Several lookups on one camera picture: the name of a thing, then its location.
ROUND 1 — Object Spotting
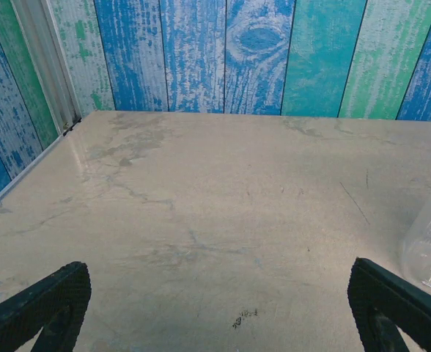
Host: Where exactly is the aluminium table side rail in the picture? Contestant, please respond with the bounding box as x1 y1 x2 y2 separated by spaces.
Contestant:
0 133 68 221

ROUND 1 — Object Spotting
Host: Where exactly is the clear bottle with green label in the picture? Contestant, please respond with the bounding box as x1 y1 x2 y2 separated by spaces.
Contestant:
400 190 431 294

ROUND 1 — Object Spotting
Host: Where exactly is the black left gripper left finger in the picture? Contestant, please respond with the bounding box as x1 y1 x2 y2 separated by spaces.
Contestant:
0 260 92 352

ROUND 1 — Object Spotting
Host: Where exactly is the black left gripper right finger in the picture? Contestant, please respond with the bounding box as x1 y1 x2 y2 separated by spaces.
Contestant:
347 256 431 352

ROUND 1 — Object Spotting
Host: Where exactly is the aluminium corner post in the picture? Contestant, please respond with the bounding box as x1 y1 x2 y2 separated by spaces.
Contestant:
10 0 83 135

